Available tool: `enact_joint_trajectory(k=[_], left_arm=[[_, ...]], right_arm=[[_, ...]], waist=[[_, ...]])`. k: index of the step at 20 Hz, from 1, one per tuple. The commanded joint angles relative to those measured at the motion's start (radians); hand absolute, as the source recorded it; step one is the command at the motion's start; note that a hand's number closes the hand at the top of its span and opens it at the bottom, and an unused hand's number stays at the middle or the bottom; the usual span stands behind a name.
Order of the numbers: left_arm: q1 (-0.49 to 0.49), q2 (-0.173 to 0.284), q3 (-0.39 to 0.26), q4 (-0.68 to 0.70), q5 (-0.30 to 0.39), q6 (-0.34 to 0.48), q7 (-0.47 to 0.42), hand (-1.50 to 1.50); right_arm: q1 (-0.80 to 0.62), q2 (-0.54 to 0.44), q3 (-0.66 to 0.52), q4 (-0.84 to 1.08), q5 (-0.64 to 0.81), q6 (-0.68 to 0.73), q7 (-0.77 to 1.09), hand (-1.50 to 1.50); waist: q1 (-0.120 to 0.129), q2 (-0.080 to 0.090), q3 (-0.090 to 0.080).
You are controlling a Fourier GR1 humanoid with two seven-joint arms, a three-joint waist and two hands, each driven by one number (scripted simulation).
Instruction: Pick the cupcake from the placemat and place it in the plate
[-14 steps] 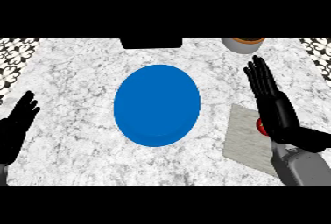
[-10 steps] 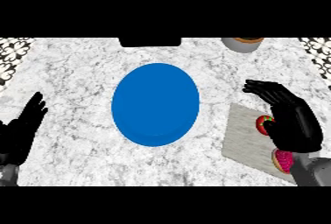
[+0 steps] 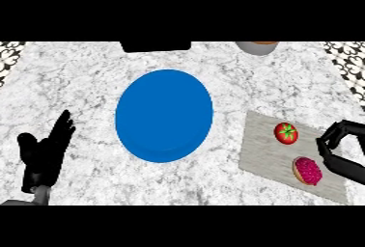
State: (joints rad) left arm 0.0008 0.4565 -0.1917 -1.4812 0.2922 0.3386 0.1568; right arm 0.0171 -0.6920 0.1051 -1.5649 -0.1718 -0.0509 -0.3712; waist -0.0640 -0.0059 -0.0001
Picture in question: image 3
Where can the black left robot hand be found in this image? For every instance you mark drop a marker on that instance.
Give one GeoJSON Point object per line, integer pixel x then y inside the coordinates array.
{"type": "Point", "coordinates": [45, 154]}

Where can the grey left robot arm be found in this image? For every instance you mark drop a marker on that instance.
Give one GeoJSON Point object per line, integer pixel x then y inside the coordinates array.
{"type": "Point", "coordinates": [39, 197]}

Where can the grey round pot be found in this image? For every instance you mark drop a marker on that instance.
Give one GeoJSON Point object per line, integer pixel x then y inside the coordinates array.
{"type": "Point", "coordinates": [258, 47]}

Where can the blue oval plate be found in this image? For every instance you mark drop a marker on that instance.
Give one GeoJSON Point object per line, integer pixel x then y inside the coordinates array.
{"type": "Point", "coordinates": [165, 115]}

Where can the black appliance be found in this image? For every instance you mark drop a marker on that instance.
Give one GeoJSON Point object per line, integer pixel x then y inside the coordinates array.
{"type": "Point", "coordinates": [154, 46]}

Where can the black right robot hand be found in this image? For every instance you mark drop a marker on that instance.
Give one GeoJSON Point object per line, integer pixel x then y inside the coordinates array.
{"type": "Point", "coordinates": [339, 160]}

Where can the red tomato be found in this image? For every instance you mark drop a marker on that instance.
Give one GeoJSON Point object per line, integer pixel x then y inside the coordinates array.
{"type": "Point", "coordinates": [286, 133]}

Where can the grey rectangular placemat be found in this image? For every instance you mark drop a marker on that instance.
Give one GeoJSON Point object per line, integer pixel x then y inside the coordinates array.
{"type": "Point", "coordinates": [271, 154]}

